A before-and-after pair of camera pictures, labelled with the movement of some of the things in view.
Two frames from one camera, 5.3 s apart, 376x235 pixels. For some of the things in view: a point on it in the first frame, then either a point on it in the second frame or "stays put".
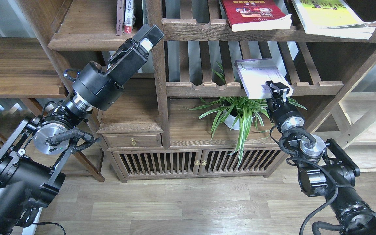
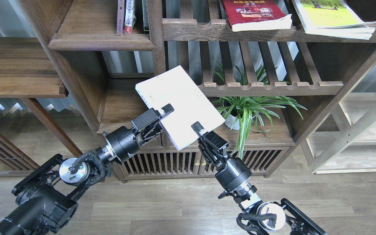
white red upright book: [130, 16] stays put
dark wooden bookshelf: [173, 89] stays put
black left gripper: [97, 87] to [123, 142]
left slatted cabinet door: [136, 164] stays put
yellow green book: [332, 18] stays put
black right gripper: [281, 112] to [230, 169]
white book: [254, 73] to [175, 86]
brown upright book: [120, 18] stays put
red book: [244, 15] stays put
